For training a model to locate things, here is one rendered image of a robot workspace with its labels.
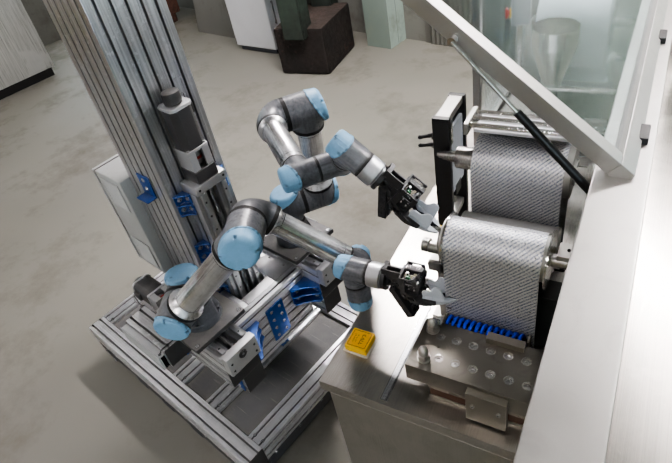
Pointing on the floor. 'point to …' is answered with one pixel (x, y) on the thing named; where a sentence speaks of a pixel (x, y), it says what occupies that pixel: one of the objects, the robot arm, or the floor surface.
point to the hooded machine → (250, 2)
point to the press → (309, 16)
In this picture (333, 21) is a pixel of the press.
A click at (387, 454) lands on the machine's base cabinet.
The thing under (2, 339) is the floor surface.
